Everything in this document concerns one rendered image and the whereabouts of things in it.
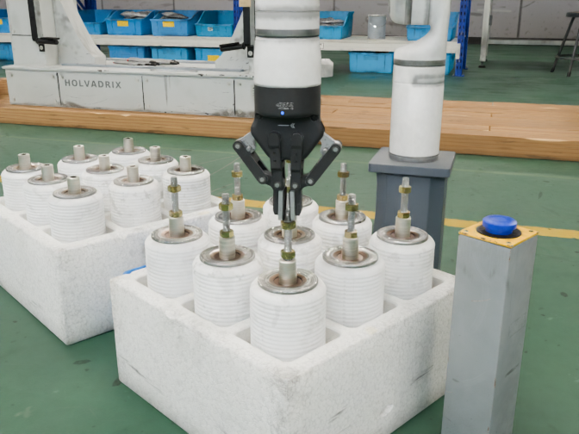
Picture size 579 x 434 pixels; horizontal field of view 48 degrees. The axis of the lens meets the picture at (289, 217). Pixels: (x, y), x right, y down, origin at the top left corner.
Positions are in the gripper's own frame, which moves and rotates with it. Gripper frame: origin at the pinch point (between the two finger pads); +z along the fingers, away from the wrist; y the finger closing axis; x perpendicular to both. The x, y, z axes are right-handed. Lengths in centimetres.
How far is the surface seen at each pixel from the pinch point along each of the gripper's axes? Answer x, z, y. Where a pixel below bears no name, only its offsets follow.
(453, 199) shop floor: 122, 36, 32
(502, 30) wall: 817, 21, 151
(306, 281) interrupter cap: 0.1, 10.0, 2.3
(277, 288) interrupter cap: -2.5, 9.9, -1.0
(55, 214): 28, 13, -46
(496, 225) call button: 3.0, 2.5, 24.7
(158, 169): 54, 11, -36
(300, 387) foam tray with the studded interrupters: -9.2, 19.1, 2.8
